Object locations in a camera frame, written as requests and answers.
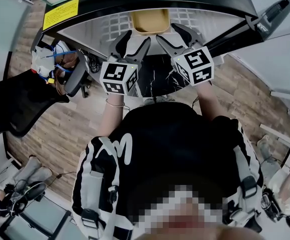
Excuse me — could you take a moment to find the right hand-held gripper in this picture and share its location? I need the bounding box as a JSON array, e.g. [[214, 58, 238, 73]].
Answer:
[[156, 22, 215, 87]]

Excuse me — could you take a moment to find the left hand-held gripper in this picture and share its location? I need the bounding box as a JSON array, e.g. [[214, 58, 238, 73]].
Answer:
[[99, 29, 152, 97]]

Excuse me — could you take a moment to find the tan rectangular tray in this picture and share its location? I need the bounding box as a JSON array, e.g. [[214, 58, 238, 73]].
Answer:
[[130, 8, 171, 37]]

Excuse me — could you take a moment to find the person's right forearm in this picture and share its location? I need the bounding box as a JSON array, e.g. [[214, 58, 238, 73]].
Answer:
[[196, 80, 225, 123]]

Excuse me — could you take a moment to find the person's left forearm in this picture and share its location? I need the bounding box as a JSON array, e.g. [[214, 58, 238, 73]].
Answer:
[[94, 93, 126, 138]]

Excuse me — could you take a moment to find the round black marble table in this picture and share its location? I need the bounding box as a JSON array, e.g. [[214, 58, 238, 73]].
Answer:
[[79, 47, 193, 99]]

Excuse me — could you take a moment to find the person's black white jersey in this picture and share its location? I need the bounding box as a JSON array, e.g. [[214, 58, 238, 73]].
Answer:
[[71, 101, 264, 240]]

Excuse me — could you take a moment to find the black mesh office chair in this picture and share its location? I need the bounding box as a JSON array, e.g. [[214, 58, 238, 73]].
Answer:
[[0, 40, 91, 140]]

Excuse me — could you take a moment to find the person's face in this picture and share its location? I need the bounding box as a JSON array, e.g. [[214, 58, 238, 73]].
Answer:
[[129, 183, 270, 240]]

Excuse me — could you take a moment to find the black framed glass cabinet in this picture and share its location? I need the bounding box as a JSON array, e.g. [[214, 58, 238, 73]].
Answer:
[[0, 196, 72, 240]]

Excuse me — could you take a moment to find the black cable bundle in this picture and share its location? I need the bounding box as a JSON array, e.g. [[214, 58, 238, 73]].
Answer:
[[84, 49, 101, 74]]

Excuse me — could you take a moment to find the thin metal bracelet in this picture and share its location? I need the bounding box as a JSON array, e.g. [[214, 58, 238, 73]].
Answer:
[[105, 98, 126, 109]]

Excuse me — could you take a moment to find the blue cable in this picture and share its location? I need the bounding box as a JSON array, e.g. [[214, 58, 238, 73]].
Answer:
[[43, 45, 78, 73]]

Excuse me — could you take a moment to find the grey harness strap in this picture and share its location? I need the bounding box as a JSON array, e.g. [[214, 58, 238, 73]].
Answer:
[[81, 136, 122, 235], [232, 145, 260, 225]]

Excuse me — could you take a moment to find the white desk frame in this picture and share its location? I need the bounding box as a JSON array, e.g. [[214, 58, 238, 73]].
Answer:
[[259, 88, 290, 150]]

